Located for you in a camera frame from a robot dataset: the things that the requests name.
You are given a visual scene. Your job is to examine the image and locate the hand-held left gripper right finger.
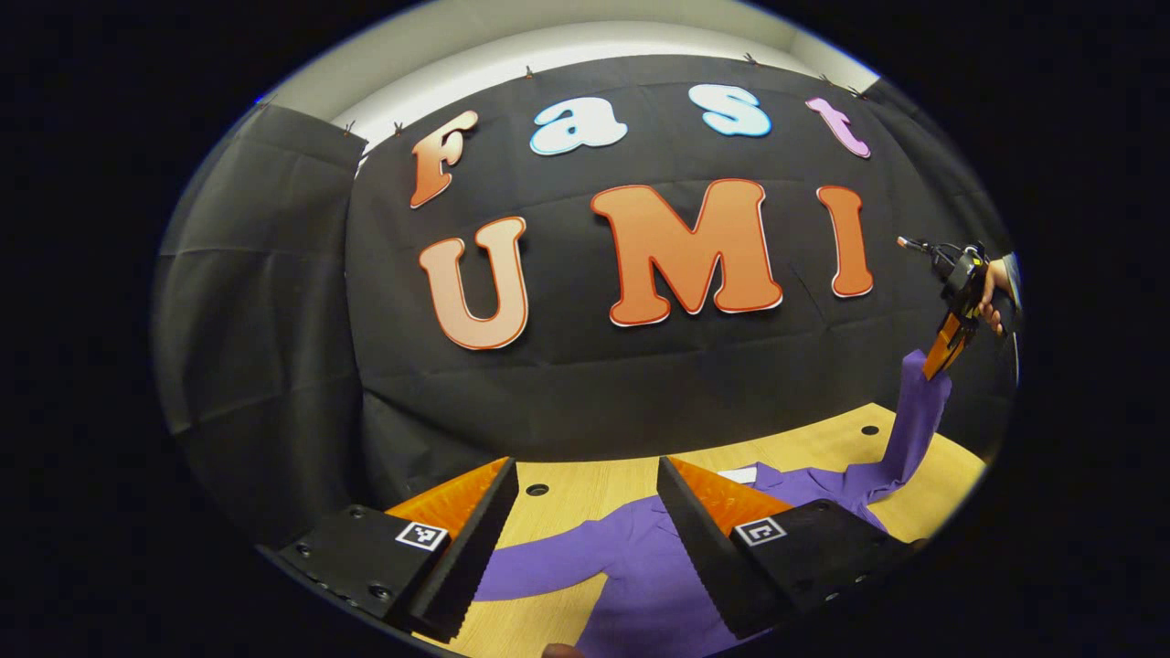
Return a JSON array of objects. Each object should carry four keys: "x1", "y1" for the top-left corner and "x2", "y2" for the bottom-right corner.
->
[{"x1": 656, "y1": 455, "x2": 920, "y2": 641}]

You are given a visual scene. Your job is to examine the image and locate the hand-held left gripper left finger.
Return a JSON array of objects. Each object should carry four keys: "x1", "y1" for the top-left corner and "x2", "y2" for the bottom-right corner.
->
[{"x1": 274, "y1": 457, "x2": 519, "y2": 643}]

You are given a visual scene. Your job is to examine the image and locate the purple shirt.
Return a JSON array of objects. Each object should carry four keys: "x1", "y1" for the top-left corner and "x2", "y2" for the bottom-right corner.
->
[{"x1": 473, "y1": 349, "x2": 953, "y2": 658}]

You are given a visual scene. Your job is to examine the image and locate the black backdrop cloth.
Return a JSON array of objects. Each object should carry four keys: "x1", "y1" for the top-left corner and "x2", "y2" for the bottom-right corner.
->
[{"x1": 151, "y1": 55, "x2": 1020, "y2": 549}]

